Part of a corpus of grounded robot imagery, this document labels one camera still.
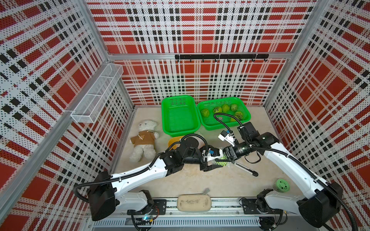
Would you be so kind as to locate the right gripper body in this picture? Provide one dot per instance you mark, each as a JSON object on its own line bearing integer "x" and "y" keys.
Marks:
{"x": 239, "y": 150}

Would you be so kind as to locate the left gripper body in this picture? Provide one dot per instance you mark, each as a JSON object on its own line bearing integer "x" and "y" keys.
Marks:
{"x": 196, "y": 159}

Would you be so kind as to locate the green custard apple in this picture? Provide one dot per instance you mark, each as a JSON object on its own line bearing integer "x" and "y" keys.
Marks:
{"x": 214, "y": 153}

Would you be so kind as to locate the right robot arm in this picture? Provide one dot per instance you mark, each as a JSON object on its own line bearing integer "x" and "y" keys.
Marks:
{"x": 320, "y": 201}

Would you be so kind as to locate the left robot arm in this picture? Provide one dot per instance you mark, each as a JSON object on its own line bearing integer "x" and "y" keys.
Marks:
{"x": 110, "y": 192}

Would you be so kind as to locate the yellow plastic bowl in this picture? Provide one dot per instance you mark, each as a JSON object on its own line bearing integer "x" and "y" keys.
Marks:
{"x": 173, "y": 140}

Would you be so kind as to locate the black pen tool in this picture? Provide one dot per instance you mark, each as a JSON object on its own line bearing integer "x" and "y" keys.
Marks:
{"x": 248, "y": 170}

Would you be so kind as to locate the beige sponge block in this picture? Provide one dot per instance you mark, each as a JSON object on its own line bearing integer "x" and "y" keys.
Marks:
{"x": 194, "y": 203}

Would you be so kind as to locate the empty green plastic basket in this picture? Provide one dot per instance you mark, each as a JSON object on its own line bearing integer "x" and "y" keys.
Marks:
{"x": 179, "y": 115}

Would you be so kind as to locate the green basket with fruit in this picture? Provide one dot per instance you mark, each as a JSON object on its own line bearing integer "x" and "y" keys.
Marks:
{"x": 232, "y": 106}

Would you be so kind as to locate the white teddy bear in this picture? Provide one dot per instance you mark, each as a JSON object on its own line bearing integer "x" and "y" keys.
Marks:
{"x": 144, "y": 141}

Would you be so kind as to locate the green tape roll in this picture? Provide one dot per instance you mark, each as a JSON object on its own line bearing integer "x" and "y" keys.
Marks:
{"x": 281, "y": 185}

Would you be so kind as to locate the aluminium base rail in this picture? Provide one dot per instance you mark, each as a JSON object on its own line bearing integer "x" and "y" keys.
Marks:
{"x": 192, "y": 212}

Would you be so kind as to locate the black hook rail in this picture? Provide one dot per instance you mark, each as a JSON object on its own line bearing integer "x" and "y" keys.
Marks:
{"x": 221, "y": 56}

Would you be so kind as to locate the clear wall shelf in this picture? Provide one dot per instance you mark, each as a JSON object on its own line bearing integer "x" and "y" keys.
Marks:
{"x": 93, "y": 102}

